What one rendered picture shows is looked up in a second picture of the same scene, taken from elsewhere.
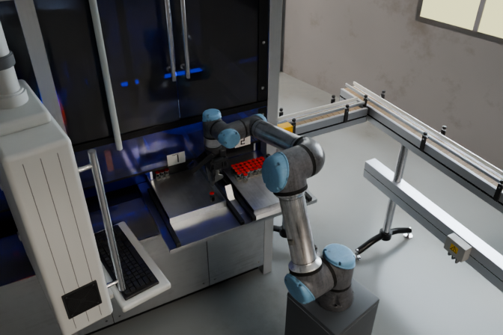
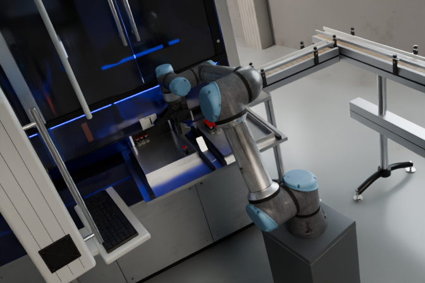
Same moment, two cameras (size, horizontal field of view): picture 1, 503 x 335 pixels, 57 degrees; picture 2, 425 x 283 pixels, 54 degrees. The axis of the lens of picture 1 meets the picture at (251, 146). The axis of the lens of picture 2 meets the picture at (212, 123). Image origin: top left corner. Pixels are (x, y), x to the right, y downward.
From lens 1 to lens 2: 0.39 m
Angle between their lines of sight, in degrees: 10
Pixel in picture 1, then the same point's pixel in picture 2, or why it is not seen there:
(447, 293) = not seen: outside the picture
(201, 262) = (200, 220)
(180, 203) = (157, 161)
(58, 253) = (23, 209)
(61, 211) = (14, 168)
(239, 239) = (232, 194)
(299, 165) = (231, 90)
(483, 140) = not seen: outside the picture
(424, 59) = not seen: outside the picture
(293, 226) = (240, 153)
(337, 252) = (296, 176)
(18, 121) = not seen: outside the picture
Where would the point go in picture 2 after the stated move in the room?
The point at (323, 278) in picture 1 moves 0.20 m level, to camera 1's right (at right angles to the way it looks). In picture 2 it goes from (283, 203) to (344, 194)
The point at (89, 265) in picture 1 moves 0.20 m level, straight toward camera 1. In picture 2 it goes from (58, 220) to (63, 258)
